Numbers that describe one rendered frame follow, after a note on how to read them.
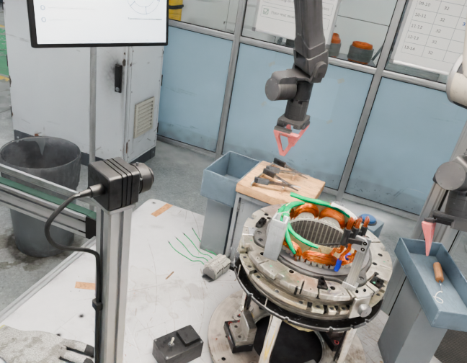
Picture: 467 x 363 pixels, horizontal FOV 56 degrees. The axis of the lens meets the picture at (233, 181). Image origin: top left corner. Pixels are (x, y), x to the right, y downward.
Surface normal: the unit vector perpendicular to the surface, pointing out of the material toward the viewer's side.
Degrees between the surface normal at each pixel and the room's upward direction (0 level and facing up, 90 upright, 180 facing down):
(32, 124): 90
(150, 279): 0
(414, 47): 90
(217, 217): 90
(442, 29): 90
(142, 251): 0
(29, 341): 17
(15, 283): 0
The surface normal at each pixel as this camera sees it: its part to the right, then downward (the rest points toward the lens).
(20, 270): 0.16, -0.87
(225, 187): -0.43, 0.36
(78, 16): 0.68, 0.33
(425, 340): -0.02, 0.47
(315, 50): 0.45, 0.63
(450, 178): -0.72, -0.07
